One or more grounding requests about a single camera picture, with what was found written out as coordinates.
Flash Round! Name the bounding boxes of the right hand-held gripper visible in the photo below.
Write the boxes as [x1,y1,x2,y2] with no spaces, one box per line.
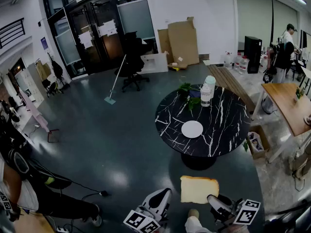
[207,194,261,228]

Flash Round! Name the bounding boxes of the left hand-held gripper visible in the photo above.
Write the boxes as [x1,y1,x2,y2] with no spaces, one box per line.
[123,187,173,233]

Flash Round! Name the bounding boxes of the slice of bread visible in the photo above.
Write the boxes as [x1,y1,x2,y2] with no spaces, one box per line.
[180,175,220,205]

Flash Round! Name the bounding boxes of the white round plate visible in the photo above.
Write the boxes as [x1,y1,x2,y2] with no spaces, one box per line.
[181,120,204,139]

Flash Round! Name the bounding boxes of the person's white trouser leg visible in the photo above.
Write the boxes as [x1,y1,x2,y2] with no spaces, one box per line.
[184,216,214,233]

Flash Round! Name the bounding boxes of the open cardboard box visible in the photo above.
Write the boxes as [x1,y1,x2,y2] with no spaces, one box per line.
[246,124,271,160]

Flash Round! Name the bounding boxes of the clear plastic bottle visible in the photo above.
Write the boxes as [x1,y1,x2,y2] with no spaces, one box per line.
[200,83,211,108]

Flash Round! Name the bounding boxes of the green leafy plant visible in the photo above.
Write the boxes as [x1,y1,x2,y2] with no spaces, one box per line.
[176,82,202,111]

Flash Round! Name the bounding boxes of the wooden slat bench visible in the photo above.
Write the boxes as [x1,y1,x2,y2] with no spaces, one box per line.
[207,64,257,113]

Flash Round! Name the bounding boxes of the bottle with green cap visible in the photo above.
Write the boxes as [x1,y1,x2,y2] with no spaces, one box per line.
[204,75,217,99]

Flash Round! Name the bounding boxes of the wooden desk with white legs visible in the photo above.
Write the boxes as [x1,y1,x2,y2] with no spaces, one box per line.
[251,82,311,164]

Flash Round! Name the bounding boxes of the red metal stand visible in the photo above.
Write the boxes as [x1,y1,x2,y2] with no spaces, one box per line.
[47,129,60,143]

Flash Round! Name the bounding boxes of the white mop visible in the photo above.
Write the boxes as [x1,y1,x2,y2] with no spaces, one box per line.
[104,54,127,105]

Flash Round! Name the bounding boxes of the flat cardboard piece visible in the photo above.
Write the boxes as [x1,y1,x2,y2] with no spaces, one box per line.
[167,61,188,71]

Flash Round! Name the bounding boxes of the white panel box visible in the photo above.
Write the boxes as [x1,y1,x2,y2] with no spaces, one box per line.
[140,51,170,74]

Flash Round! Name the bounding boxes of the small potted plant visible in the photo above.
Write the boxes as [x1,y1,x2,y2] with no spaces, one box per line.
[294,86,306,100]

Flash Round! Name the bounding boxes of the large water jug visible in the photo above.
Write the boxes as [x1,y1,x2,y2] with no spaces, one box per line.
[239,56,250,75]
[223,51,233,69]
[233,52,243,71]

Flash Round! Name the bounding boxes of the black office chair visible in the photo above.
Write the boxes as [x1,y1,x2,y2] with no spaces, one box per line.
[114,31,151,93]

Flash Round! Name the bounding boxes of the black tower cabinet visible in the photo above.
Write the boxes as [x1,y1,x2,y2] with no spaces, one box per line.
[243,35,263,74]

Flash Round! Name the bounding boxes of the pink board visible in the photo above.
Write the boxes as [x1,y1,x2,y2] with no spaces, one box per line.
[18,88,50,133]

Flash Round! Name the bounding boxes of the narrow cardboard sheet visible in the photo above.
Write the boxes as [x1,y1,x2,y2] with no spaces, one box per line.
[157,28,173,64]

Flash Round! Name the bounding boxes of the large cardboard sheet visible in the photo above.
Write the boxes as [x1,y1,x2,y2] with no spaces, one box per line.
[167,17,200,67]

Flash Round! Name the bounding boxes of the coat rack with bags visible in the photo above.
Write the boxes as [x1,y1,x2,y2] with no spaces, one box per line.
[46,52,71,93]

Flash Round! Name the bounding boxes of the black framed glass doors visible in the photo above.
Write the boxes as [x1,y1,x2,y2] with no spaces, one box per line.
[40,0,156,79]

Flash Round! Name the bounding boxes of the black table pedestal base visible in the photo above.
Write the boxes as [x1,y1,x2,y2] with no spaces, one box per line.
[180,152,217,171]

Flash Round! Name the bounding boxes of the black power adapter with cable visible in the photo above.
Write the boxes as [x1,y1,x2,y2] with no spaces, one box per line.
[81,190,110,202]

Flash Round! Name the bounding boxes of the black wall railing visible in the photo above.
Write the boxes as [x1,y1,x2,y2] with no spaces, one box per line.
[0,17,26,50]

